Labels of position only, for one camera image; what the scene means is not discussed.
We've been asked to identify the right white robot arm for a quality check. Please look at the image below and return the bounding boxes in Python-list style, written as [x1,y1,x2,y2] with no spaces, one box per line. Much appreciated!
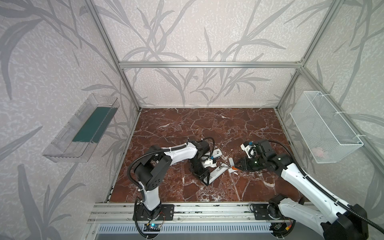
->
[235,154,369,240]

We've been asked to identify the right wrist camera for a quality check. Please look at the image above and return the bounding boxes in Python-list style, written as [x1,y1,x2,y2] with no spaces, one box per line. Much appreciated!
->
[241,139,274,159]

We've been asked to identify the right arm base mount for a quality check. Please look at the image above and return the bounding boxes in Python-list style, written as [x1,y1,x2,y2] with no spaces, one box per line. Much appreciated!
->
[250,203,281,221]

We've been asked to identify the clear plastic wall tray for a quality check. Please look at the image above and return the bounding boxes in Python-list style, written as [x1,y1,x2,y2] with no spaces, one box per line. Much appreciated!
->
[43,94,120,163]

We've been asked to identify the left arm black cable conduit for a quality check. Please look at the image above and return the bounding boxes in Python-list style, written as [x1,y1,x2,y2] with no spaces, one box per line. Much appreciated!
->
[126,143,188,191]

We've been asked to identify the pink item in basket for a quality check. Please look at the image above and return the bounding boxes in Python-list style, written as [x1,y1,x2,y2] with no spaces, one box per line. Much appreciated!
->
[312,147,326,158]

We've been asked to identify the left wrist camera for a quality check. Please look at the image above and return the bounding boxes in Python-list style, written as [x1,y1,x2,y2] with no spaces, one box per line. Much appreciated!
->
[197,137,217,168]

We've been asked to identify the white remote with coloured buttons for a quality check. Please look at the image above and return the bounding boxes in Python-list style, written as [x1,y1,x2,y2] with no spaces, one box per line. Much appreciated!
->
[205,163,230,184]

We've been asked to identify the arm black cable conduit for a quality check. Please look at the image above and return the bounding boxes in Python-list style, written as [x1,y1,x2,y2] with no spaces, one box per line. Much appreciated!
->
[269,140,384,235]
[126,143,188,191]

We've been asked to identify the aluminium cage frame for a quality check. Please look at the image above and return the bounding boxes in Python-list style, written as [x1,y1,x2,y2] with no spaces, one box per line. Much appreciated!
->
[83,0,384,169]

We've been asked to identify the green circuit board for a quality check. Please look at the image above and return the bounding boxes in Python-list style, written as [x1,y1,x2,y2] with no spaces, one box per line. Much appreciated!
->
[143,223,162,233]

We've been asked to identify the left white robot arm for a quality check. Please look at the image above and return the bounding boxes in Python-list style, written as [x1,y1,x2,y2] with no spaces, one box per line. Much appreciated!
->
[127,139,213,212]

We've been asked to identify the aluminium front rail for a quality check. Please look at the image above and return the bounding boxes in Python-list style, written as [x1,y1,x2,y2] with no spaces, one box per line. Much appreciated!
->
[87,202,283,224]

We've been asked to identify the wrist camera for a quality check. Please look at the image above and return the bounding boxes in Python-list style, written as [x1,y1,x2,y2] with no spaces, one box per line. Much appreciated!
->
[241,139,274,159]
[197,137,217,168]

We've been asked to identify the plain white remote control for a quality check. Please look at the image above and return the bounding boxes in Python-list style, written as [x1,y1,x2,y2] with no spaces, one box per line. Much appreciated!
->
[211,149,223,160]

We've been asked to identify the white wire mesh basket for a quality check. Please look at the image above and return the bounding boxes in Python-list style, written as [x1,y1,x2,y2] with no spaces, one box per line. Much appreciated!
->
[290,91,364,164]

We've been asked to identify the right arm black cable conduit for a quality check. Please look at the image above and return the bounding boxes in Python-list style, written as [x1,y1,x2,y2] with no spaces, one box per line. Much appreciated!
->
[269,140,384,235]

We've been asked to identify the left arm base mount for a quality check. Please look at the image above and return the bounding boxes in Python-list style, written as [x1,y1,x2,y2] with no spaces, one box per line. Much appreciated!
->
[133,203,175,221]

